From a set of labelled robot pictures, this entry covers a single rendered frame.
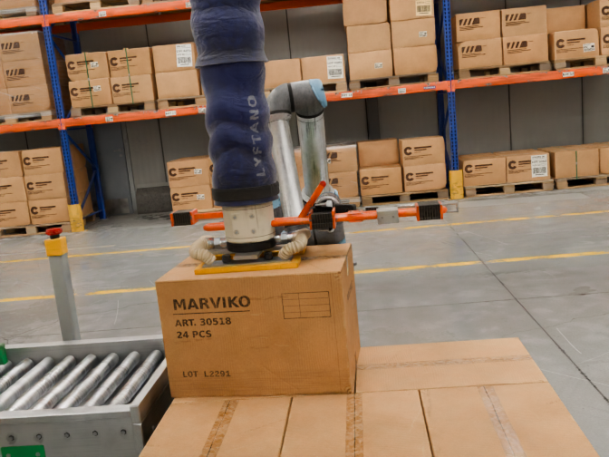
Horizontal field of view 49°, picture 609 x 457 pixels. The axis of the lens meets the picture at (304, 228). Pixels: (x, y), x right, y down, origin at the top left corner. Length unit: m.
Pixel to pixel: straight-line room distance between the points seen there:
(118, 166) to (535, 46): 6.51
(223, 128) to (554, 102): 9.26
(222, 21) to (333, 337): 1.03
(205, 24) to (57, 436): 1.35
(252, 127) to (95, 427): 1.05
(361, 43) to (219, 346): 7.51
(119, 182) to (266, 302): 9.21
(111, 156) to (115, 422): 9.20
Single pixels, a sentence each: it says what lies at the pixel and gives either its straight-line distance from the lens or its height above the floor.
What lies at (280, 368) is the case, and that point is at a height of 0.64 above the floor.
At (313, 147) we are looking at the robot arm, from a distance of 2.78.
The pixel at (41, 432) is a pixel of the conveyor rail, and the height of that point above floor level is 0.54.
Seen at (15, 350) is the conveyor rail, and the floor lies 0.58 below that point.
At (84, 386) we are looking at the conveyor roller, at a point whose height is 0.54.
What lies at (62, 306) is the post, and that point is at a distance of 3.05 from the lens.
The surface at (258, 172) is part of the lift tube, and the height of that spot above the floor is 1.25.
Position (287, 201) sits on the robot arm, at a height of 1.10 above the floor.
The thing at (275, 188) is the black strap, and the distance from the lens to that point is 2.19.
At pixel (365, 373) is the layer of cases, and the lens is 2.31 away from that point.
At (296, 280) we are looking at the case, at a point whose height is 0.92.
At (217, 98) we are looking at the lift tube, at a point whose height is 1.50.
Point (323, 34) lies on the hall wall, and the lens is 10.68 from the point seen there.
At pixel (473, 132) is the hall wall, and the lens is 10.84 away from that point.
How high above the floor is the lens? 1.44
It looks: 10 degrees down
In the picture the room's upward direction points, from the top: 6 degrees counter-clockwise
